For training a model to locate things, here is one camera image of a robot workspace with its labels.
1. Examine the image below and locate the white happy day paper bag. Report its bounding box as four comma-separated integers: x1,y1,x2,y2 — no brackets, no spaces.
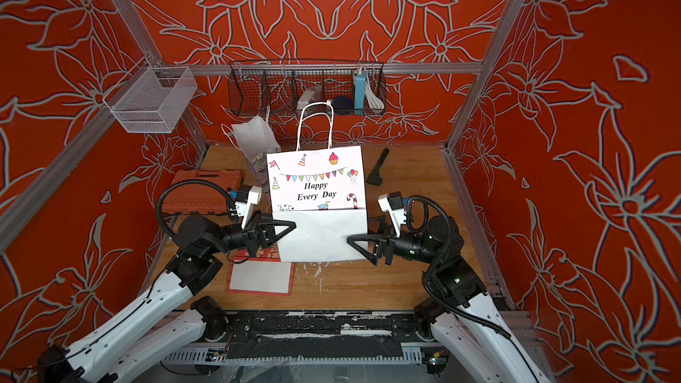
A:
265,101,369,264

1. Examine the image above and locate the orange plastic tool case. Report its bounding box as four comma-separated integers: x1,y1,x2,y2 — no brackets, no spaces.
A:
161,170,243,215

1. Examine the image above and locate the light blue box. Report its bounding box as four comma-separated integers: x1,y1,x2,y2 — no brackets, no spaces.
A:
353,67,366,115

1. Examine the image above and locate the silver packet in basket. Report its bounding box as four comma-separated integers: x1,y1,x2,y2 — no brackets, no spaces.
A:
296,85,323,115

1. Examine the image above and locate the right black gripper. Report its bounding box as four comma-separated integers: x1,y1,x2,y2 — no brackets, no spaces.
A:
351,219,444,273

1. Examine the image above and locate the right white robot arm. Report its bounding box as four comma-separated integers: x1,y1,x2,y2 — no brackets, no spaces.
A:
347,193,550,382

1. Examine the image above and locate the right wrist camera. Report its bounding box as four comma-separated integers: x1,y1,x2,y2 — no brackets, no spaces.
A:
378,191,407,238

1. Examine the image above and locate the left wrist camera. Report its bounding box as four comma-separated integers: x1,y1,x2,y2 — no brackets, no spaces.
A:
233,184,262,228

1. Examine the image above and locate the black wire wall basket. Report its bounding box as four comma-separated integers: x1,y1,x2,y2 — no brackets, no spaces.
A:
227,60,388,117

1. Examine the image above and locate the dark green wrench tool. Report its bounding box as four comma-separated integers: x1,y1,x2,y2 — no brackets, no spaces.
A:
365,148,389,186

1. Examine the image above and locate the white cable in basket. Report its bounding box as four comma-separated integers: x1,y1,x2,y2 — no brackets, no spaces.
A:
365,82,385,113

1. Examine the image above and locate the dark blue round object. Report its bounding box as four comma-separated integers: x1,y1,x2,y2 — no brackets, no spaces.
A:
331,96,354,115

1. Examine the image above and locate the white slotted cable duct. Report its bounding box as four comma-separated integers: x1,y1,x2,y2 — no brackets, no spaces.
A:
161,347,424,367

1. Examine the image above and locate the red RICH paper bag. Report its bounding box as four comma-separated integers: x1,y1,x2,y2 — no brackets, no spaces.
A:
226,248,294,295

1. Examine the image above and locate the colourful patterned paper bag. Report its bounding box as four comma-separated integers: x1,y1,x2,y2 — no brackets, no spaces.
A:
223,116,281,185

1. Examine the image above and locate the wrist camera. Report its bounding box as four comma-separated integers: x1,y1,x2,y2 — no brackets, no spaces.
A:
233,184,262,228
378,191,407,238

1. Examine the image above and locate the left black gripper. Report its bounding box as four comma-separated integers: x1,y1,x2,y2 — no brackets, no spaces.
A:
205,211,295,263

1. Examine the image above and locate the white wire mesh basket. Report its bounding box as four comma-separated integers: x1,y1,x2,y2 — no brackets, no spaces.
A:
103,57,198,134

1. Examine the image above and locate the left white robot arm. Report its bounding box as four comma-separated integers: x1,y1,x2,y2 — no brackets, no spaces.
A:
37,179,296,382

